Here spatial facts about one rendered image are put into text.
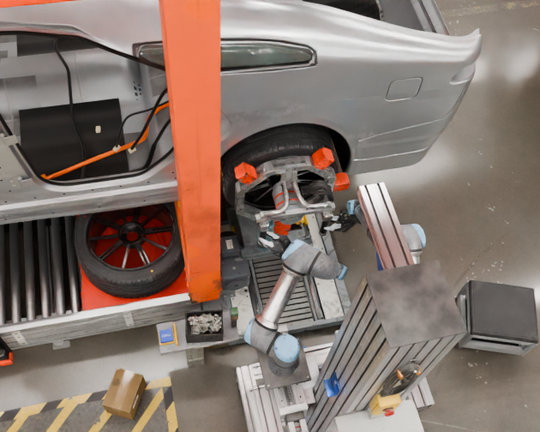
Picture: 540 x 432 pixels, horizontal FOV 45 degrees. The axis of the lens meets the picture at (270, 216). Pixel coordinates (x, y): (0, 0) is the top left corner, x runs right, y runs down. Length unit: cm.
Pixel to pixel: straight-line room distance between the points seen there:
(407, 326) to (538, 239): 295
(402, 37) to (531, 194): 223
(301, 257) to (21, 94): 199
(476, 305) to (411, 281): 201
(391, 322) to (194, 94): 94
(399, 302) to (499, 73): 387
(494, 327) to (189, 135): 239
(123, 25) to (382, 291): 153
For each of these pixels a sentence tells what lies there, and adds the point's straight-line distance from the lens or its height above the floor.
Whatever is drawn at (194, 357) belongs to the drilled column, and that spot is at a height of 17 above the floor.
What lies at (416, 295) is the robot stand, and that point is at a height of 203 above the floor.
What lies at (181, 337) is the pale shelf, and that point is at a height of 45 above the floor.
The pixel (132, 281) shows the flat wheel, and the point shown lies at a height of 50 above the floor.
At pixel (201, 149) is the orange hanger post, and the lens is 237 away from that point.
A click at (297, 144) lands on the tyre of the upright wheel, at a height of 117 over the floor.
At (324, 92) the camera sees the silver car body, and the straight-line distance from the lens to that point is 311.
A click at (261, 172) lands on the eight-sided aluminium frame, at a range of 337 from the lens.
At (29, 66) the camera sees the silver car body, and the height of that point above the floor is 95.
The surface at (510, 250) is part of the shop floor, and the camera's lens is 474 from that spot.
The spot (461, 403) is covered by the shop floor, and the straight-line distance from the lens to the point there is 421.
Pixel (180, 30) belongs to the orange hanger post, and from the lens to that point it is 193.
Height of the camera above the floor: 384
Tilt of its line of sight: 60 degrees down
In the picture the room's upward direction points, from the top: 7 degrees clockwise
